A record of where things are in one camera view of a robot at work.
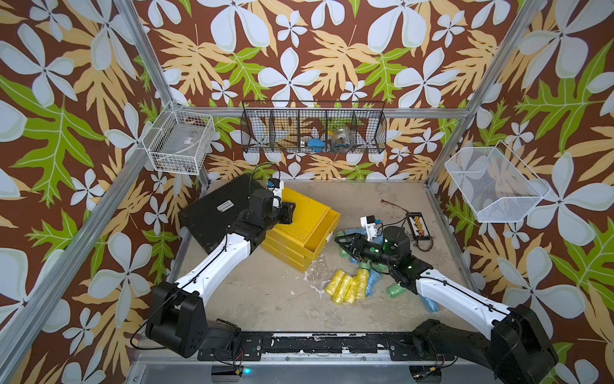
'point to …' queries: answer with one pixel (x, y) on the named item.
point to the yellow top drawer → (316, 242)
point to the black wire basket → (312, 126)
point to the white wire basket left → (180, 142)
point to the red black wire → (392, 204)
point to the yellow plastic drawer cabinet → (297, 243)
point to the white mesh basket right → (498, 186)
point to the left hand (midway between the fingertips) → (293, 202)
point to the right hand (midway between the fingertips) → (336, 242)
